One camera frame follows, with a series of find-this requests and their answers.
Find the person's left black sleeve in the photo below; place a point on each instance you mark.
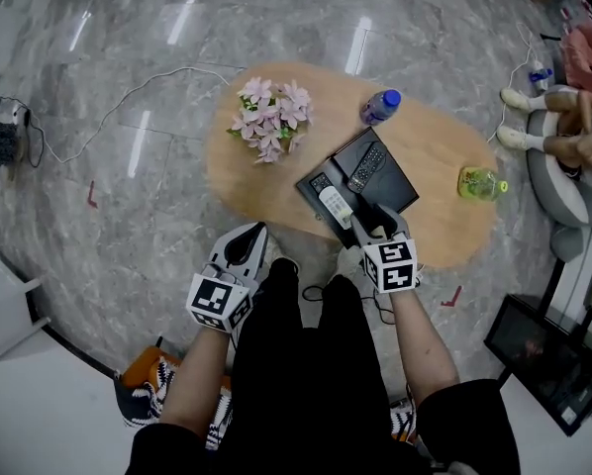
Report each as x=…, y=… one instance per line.
x=167, y=450

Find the black container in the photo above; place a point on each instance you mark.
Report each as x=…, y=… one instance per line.
x=395, y=186

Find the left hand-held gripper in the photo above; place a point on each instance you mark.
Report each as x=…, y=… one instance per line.
x=212, y=302

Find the long black remote control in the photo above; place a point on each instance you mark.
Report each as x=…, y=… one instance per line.
x=367, y=167

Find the grey beanbag seat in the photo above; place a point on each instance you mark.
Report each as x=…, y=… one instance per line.
x=558, y=196

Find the person's right forearm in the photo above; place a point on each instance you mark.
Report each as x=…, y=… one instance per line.
x=422, y=344

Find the pink artificial flowers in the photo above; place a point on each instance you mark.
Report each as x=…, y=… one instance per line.
x=268, y=117

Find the person's right white shoe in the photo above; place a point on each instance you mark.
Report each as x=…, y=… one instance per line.
x=348, y=261

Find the black framed screen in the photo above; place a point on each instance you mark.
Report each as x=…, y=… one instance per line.
x=543, y=359

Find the person's white shoe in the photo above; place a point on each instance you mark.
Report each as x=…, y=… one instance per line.
x=275, y=250
x=513, y=138
x=514, y=99
x=348, y=261

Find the orange seat with striped blanket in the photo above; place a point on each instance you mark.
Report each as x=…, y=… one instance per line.
x=145, y=379

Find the pink cloth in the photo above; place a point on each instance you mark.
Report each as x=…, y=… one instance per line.
x=585, y=60

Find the clear bottle with blue label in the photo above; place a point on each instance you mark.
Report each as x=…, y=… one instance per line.
x=541, y=78

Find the green plastic bottle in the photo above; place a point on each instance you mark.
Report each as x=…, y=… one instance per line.
x=479, y=184

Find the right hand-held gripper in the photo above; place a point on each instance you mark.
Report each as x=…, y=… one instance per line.
x=392, y=265

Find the person's black sleeve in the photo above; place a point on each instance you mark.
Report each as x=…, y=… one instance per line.
x=167, y=450
x=466, y=428

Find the person's left white shoe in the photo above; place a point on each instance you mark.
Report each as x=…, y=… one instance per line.
x=275, y=250

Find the person's black trousers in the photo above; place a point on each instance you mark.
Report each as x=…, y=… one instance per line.
x=306, y=364

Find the white remote control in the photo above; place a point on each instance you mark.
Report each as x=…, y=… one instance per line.
x=333, y=203

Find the person's left forearm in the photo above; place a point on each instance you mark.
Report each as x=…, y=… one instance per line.
x=197, y=379

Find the purple bottle with blue cap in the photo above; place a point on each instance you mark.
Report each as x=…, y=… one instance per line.
x=377, y=108

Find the person's right black sleeve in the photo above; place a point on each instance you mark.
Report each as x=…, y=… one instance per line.
x=466, y=428

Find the small black remote control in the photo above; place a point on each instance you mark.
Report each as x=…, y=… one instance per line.
x=321, y=183

